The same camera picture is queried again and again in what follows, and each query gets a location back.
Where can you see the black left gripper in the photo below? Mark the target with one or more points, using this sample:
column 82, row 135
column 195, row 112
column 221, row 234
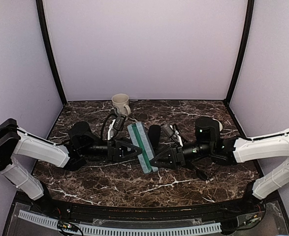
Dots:
column 115, row 151

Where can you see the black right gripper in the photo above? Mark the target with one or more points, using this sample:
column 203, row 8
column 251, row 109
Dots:
column 176, row 157

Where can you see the blue textured glasses case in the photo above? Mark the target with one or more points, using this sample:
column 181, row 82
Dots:
column 140, row 139

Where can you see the black hard glasses case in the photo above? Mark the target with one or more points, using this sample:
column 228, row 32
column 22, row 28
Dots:
column 154, row 135

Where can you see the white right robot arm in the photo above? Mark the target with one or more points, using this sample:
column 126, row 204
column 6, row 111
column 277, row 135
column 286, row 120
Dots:
column 231, row 151

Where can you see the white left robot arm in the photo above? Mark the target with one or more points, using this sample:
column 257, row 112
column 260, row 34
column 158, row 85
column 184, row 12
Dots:
column 69, row 155

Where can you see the cream ceramic mug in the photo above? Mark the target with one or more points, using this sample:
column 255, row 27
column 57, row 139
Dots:
column 120, row 103

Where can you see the white and green bowl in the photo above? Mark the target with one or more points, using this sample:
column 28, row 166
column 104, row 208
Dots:
column 220, row 126

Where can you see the black frame sunglasses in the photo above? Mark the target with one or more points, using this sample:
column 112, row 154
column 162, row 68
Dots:
column 206, row 172

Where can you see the white slotted cable duct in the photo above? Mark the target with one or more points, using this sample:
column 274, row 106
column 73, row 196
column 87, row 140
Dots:
column 117, row 228

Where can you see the left black frame post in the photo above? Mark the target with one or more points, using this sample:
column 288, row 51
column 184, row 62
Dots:
column 49, row 50

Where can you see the black frame post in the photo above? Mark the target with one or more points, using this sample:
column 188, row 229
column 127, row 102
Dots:
column 241, row 51
column 49, row 50

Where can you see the right black frame post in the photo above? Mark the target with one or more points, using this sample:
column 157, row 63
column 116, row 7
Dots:
column 241, row 51

